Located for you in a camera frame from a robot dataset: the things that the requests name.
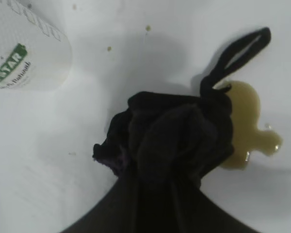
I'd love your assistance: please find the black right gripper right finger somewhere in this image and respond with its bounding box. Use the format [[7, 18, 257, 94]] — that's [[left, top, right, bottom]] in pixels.
[[174, 186, 256, 233]]

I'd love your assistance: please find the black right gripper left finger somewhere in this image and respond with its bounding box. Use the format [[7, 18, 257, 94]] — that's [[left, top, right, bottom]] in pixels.
[[62, 180, 142, 233]]

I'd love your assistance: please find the black cloth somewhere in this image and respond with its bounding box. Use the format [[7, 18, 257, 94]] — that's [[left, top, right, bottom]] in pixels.
[[92, 27, 273, 233]]

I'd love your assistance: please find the white paper coffee cup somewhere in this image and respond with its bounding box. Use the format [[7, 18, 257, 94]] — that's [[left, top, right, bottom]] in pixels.
[[0, 0, 74, 92]]

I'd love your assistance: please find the brown coffee spill puddle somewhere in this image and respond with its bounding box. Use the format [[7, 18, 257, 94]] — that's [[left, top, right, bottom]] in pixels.
[[211, 80, 284, 171]]

